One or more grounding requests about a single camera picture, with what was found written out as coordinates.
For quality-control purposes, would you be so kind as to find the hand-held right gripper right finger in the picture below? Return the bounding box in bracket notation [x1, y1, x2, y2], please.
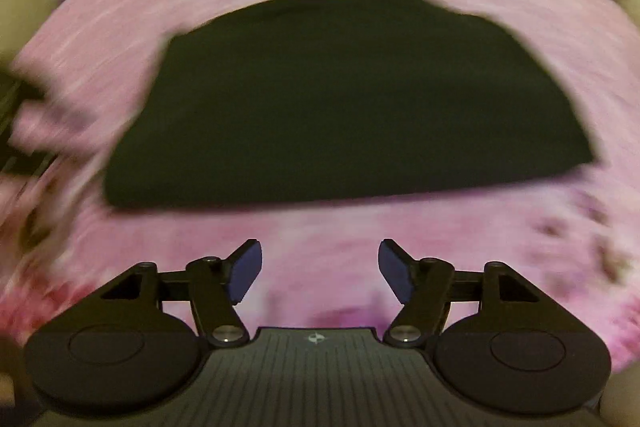
[378, 239, 547, 349]

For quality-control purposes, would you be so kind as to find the pink floral blanket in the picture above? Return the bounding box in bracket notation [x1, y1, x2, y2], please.
[0, 0, 640, 375]

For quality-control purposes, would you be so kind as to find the black garment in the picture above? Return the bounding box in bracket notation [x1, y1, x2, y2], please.
[102, 0, 599, 210]

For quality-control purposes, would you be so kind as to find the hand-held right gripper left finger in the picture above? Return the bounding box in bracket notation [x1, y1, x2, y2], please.
[92, 239, 264, 349]

